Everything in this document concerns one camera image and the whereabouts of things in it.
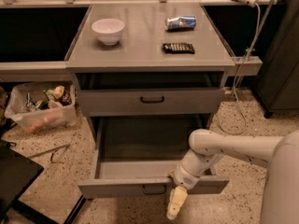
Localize white gripper wrist block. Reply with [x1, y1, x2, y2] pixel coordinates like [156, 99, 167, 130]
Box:
[166, 149, 222, 220]

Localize grey drawer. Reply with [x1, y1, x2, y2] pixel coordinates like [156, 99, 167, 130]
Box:
[77, 88, 224, 117]
[78, 115, 231, 200]

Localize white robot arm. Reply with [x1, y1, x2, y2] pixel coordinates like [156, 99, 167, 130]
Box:
[166, 129, 299, 224]

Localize grey top drawer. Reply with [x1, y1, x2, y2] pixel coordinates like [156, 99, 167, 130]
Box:
[77, 88, 224, 117]

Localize grey drawer cabinet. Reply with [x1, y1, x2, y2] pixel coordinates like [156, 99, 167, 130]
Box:
[64, 2, 235, 161]

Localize thin stick on floor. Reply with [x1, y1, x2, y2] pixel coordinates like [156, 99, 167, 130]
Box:
[27, 144, 70, 159]

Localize black snack bar wrapper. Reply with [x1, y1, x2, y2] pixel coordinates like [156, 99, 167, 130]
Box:
[163, 43, 195, 54]

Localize dark cabinet on wheels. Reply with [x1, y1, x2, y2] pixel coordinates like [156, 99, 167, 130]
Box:
[253, 0, 299, 119]

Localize black chair base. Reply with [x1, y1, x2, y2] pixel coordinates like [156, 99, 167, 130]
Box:
[0, 142, 88, 224]

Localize clear plastic storage bin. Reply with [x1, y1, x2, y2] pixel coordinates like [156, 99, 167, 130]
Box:
[5, 81, 77, 133]

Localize white ceramic bowl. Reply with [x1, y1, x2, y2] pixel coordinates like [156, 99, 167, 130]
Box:
[92, 19, 125, 45]

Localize white cable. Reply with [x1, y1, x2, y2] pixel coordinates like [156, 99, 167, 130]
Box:
[217, 2, 263, 135]

